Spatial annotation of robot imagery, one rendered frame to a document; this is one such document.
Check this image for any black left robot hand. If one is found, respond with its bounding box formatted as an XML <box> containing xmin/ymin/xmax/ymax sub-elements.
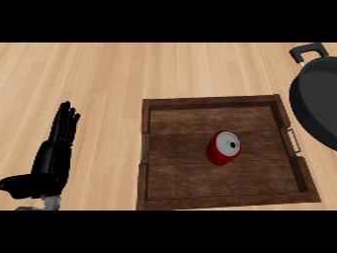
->
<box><xmin>0</xmin><ymin>101</ymin><xmax>81</xmax><ymax>201</ymax></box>

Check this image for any dark brown wooden tray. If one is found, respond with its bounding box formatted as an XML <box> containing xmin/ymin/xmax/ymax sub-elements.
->
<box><xmin>134</xmin><ymin>93</ymin><xmax>322</xmax><ymax>211</ymax></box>

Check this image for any black pot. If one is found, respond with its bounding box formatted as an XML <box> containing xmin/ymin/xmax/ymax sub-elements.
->
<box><xmin>286</xmin><ymin>42</ymin><xmax>337</xmax><ymax>156</ymax></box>

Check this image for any red can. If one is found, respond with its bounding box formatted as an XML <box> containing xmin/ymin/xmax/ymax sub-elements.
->
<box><xmin>204</xmin><ymin>129</ymin><xmax>242</xmax><ymax>167</ymax></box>

